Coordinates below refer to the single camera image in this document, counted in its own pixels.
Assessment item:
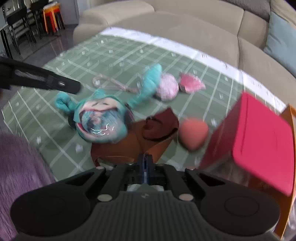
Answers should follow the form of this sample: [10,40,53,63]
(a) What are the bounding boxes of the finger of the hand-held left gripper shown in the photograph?
[0,57,82,95]

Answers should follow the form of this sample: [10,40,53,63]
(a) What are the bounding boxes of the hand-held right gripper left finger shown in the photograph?
[64,154,146,202]

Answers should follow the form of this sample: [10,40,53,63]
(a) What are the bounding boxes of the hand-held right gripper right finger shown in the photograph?
[146,154,226,201]

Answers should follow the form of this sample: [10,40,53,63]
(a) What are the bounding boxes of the brown leather pouch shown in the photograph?
[91,106,180,168]

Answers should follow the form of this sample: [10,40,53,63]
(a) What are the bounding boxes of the green checked tablecloth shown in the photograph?
[1,26,287,184]

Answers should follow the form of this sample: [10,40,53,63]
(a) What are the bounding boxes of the salmon makeup sponge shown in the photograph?
[178,117,209,151]

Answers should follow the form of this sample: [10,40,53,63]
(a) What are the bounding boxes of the orange stacked stools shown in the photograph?
[42,3,66,34]

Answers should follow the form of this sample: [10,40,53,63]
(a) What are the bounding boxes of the black chair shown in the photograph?
[30,0,47,40]
[2,0,31,55]

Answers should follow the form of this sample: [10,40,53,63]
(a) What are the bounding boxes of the pink plush ball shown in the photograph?
[157,73,180,102]

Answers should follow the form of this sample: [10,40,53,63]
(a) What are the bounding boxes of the long teal plush toy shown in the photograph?
[127,63,164,110]

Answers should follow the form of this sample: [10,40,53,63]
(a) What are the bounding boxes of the purple fluffy blanket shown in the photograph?
[0,132,56,241]

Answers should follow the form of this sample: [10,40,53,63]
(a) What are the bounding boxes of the red cube box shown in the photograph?
[198,92,293,197]

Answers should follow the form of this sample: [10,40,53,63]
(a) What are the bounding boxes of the beige sofa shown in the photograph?
[73,0,296,95]

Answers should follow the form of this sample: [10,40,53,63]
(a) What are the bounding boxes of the blue pillow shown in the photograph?
[263,11,296,78]

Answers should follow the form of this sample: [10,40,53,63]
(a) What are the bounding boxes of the grey pillow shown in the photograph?
[221,0,271,23]

